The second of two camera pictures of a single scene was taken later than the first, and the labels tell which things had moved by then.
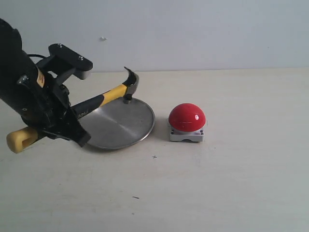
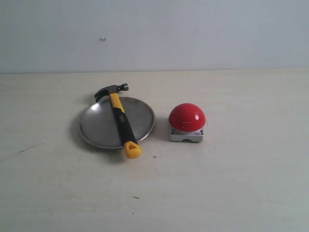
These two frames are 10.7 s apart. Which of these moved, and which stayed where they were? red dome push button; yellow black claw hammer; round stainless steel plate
Moved: yellow black claw hammer
Stayed: red dome push button; round stainless steel plate
